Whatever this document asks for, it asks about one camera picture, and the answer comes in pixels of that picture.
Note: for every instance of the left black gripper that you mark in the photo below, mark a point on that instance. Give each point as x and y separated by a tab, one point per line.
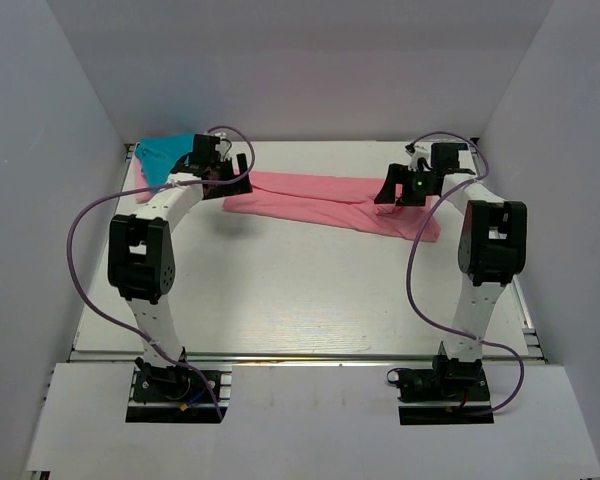
237	188

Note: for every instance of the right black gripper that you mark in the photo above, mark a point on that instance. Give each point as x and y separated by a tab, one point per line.
401	174

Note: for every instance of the pink t shirt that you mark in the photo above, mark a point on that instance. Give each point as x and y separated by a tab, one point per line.
342	202
141	182

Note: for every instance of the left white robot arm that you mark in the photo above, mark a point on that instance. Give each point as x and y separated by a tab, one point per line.
141	261

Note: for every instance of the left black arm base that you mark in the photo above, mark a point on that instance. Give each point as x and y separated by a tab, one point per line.
174	395

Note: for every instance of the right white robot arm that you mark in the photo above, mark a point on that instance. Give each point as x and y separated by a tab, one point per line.
492	243

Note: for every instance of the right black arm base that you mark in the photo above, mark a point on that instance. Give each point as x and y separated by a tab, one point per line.
450	392

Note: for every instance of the folded teal t shirt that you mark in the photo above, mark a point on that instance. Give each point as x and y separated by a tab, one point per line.
159	154

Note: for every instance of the folded pink t shirt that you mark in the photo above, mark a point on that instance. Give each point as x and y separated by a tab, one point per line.
141	182

